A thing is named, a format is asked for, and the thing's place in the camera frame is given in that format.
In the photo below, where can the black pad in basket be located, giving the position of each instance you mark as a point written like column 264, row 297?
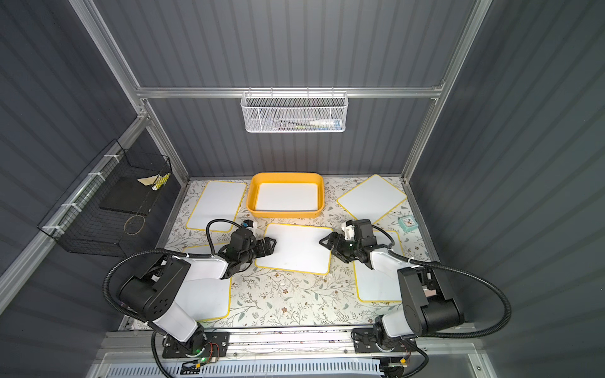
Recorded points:
column 130, row 197

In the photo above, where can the white wire mesh basket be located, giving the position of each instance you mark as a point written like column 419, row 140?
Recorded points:
column 291, row 112

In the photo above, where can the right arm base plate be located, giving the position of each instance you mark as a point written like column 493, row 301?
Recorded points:
column 369, row 341

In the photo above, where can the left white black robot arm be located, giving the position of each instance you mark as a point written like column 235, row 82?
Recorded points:
column 150, row 295

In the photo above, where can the black wire basket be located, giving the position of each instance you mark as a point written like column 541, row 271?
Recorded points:
column 112, row 212

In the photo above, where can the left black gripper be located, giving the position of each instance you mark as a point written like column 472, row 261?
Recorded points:
column 257, row 246

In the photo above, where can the floral table mat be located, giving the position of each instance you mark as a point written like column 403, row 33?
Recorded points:
column 277, row 298

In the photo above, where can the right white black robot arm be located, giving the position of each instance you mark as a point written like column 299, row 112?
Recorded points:
column 430, row 307

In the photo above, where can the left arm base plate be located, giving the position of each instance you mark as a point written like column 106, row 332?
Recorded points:
column 206, row 345

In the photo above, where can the aluminium rail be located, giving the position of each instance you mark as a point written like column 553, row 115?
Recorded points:
column 259, row 343

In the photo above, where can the yellow plastic storage box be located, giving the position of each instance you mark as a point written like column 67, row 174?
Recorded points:
column 285, row 178

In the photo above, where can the white marker in basket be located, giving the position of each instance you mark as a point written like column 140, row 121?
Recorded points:
column 327, row 124

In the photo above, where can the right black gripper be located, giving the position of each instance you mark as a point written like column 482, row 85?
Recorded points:
column 338, row 243

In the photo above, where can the small teal clock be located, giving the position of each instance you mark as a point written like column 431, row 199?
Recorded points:
column 408, row 223

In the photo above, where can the yellow sticky note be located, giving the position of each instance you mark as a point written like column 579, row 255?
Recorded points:
column 148, row 181

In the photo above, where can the whiteboard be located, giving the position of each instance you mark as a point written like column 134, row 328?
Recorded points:
column 297, row 249
column 219, row 199
column 275, row 197
column 205, row 295
column 374, row 198
column 375, row 286

